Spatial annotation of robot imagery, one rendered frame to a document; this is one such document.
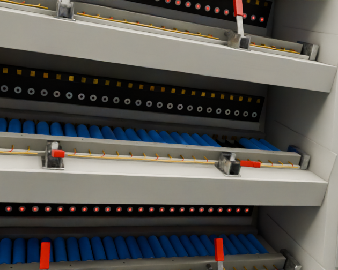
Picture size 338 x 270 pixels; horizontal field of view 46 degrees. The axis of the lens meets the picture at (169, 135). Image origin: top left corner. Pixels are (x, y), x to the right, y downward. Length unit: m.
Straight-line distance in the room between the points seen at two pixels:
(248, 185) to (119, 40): 0.29
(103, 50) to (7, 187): 0.22
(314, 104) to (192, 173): 0.28
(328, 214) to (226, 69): 0.30
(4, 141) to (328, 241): 0.54
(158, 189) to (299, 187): 0.24
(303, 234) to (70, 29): 0.53
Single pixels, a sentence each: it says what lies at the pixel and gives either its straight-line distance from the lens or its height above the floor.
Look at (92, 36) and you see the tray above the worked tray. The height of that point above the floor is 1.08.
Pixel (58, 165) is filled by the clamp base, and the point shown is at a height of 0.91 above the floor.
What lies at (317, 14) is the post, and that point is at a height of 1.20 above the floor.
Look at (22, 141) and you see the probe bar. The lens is 0.57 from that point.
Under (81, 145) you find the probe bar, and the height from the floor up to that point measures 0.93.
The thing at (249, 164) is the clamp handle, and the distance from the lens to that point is 0.57.
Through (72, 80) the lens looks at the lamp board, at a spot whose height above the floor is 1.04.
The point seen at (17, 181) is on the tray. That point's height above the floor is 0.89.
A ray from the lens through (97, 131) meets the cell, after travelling 0.64.
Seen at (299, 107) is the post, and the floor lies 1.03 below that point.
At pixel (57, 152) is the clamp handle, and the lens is 0.47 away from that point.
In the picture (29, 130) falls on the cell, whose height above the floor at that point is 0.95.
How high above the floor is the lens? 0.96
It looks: level
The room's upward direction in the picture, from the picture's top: 4 degrees clockwise
